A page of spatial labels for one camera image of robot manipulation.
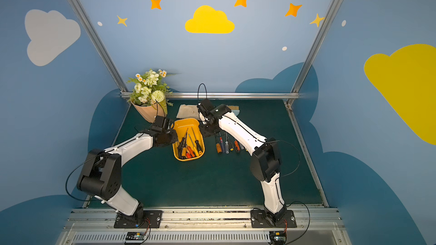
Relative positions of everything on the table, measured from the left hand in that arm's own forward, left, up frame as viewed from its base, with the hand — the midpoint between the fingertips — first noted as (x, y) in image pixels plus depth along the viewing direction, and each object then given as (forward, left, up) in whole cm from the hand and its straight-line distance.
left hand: (176, 135), depth 95 cm
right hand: (-2, -19, +8) cm, 20 cm away
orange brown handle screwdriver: (-5, -24, -5) cm, 25 cm away
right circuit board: (-46, -51, -9) cm, 70 cm away
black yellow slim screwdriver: (-3, -32, -6) cm, 33 cm away
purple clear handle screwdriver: (+1, -26, -7) cm, 27 cm away
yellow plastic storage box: (-4, -8, -5) cm, 10 cm away
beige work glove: (+24, -3, -7) cm, 25 cm away
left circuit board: (-47, +10, -9) cm, 49 cm away
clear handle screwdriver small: (-2, -29, -6) cm, 30 cm away
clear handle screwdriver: (-3, -38, -7) cm, 39 cm away
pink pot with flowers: (+12, +13, +18) cm, 26 cm away
